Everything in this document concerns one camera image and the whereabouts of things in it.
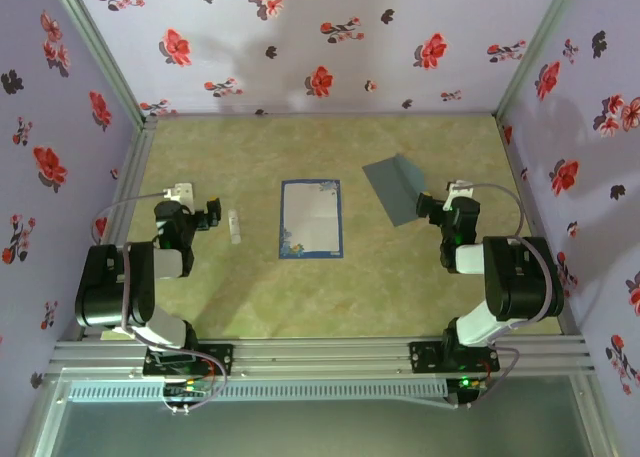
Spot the white glue stick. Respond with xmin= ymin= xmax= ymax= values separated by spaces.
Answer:
xmin=227 ymin=208 xmax=243 ymax=245

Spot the grey-blue paper envelope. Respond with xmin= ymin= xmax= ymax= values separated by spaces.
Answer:
xmin=362 ymin=152 xmax=436 ymax=227

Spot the white letter paper blue border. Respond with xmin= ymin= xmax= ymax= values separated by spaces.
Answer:
xmin=278 ymin=178 xmax=346 ymax=261

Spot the small circuit board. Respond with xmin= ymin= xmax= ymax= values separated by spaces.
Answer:
xmin=457 ymin=375 xmax=489 ymax=394
xmin=162 ymin=379 xmax=214 ymax=399

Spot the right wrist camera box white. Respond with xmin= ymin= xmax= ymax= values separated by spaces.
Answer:
xmin=442 ymin=179 xmax=475 ymax=212

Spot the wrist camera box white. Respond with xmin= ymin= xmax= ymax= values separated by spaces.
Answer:
xmin=167 ymin=181 xmax=195 ymax=202
xmin=442 ymin=179 xmax=475 ymax=212

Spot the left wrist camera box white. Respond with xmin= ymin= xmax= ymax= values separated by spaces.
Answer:
xmin=167 ymin=181 xmax=195 ymax=202

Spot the aluminium side rail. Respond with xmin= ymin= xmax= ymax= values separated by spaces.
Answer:
xmin=52 ymin=116 xmax=160 ymax=346
xmin=494 ymin=116 xmax=586 ymax=338

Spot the thin aluminium wall rail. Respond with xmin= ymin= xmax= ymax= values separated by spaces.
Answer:
xmin=152 ymin=109 xmax=501 ymax=121

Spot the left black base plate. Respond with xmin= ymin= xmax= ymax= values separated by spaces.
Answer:
xmin=143 ymin=344 xmax=235 ymax=377

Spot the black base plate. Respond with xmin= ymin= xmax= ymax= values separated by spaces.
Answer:
xmin=408 ymin=341 xmax=500 ymax=376
xmin=143 ymin=344 xmax=235 ymax=377

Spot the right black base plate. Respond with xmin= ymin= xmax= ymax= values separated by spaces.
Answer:
xmin=408 ymin=341 xmax=500 ymax=376

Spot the long aluminium base rail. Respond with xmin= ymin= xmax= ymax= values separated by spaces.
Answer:
xmin=49 ymin=334 xmax=599 ymax=378

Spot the aluminium corner post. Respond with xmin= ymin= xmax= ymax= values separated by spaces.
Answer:
xmin=493 ymin=0 xmax=587 ymax=121
xmin=44 ymin=0 xmax=159 ymax=131

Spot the grey slotted cable duct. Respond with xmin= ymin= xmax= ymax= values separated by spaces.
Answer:
xmin=67 ymin=380 xmax=449 ymax=403

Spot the aluminium frame leg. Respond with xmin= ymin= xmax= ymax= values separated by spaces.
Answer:
xmin=568 ymin=376 xmax=620 ymax=457
xmin=14 ymin=376 xmax=69 ymax=457

